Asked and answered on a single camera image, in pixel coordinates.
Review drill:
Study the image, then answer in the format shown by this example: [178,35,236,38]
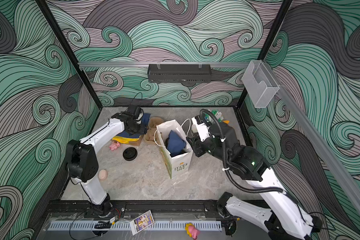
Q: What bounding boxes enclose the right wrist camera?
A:
[192,116,210,142]

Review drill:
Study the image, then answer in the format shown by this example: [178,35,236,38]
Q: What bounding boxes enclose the wrapped straws bundle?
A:
[211,110,223,119]

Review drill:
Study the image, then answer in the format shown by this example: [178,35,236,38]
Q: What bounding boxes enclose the black wall shelf tray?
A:
[147,65,212,83]

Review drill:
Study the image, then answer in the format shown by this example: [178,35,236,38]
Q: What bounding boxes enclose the aluminium wall rail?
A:
[78,61,250,69]

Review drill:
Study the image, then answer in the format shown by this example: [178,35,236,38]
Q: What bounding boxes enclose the single navy blue napkin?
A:
[165,130,186,158]

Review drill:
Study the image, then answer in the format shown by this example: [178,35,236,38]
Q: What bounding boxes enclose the white paper takeout bag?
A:
[155,120,193,179]

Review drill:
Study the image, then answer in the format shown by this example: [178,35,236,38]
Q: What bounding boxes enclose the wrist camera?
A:
[127,106,144,121]
[192,116,210,142]

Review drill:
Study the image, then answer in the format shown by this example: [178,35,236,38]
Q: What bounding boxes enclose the brown cardboard napkin tray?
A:
[128,136,144,147]

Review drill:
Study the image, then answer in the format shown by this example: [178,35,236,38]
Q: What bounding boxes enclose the stack of black cup lids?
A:
[123,147,138,162]

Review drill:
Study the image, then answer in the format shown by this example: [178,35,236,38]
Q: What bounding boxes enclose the black corner frame post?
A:
[35,0,103,110]
[237,1,292,108]

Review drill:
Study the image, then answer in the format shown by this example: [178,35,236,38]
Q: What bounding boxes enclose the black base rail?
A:
[46,200,233,219]

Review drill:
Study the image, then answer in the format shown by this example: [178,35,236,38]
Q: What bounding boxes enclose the pink yellow toy figure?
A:
[185,223,200,240]

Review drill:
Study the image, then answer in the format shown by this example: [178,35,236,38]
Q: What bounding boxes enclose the colourful picture card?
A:
[130,210,155,236]

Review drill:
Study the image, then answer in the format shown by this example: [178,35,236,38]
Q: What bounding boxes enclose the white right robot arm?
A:
[187,121,323,240]

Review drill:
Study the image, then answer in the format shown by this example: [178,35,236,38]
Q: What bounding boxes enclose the pink squishy toy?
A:
[109,141,121,151]

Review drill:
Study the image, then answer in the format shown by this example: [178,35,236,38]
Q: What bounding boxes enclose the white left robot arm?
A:
[65,107,147,218]

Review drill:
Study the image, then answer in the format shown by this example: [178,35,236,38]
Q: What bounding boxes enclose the black corner frame post right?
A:
[237,1,292,108]

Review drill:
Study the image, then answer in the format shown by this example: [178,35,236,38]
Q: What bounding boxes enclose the black corner frame post left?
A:
[35,0,103,110]

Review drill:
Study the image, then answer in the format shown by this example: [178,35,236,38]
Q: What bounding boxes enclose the pink oval soap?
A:
[99,169,108,181]

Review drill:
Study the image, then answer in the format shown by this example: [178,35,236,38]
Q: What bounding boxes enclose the navy blue napkin stack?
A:
[119,114,151,139]

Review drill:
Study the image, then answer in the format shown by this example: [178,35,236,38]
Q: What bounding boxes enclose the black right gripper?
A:
[188,129,236,165]

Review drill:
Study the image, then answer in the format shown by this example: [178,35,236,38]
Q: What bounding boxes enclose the white slotted cable duct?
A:
[47,220,223,232]

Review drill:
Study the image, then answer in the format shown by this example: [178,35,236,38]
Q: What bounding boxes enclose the clear acrylic wall holder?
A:
[242,60,280,109]

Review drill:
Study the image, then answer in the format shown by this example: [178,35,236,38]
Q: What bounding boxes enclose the brown cup sleeve pile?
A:
[144,117,164,145]

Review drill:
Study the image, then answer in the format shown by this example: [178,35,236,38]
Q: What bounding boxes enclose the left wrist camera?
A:
[127,106,144,121]

